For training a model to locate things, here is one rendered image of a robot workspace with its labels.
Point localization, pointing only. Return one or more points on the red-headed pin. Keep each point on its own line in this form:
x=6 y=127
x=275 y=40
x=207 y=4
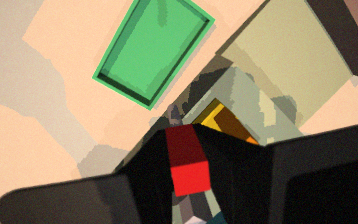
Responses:
x=188 y=163

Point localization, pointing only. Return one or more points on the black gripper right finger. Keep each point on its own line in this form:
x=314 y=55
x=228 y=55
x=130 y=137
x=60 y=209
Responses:
x=249 y=180

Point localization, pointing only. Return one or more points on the green tray floor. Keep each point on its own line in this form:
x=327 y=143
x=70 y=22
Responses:
x=156 y=35

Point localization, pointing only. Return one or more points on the green tray rim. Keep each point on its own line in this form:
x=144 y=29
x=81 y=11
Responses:
x=130 y=94

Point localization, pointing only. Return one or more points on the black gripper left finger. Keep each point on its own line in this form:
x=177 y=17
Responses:
x=139 y=193

